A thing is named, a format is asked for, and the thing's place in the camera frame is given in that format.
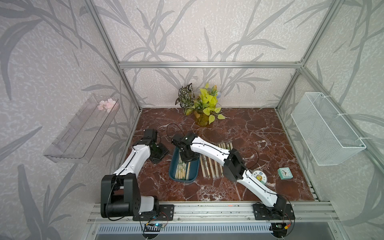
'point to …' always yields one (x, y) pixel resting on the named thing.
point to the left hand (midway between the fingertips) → (166, 153)
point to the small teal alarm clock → (285, 173)
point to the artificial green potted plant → (204, 107)
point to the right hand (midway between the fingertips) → (187, 160)
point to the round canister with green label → (260, 175)
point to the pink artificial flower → (110, 105)
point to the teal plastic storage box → (193, 168)
